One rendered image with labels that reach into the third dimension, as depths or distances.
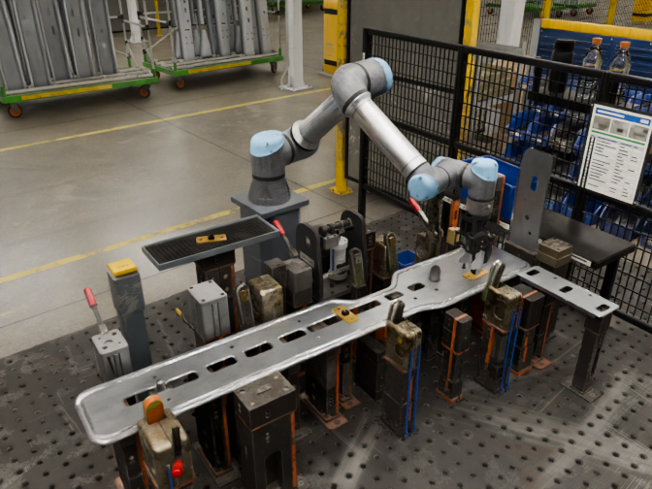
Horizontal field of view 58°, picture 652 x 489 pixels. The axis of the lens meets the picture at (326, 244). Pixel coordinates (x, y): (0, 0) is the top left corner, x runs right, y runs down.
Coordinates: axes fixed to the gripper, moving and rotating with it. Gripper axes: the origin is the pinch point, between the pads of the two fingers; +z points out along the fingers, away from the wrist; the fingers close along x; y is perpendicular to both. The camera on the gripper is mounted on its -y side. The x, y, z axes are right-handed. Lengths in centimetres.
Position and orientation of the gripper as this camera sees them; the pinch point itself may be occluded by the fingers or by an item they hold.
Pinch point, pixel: (475, 269)
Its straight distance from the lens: 189.1
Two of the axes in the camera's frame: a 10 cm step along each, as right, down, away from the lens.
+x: 5.7, 3.8, -7.3
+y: -8.2, 2.6, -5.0
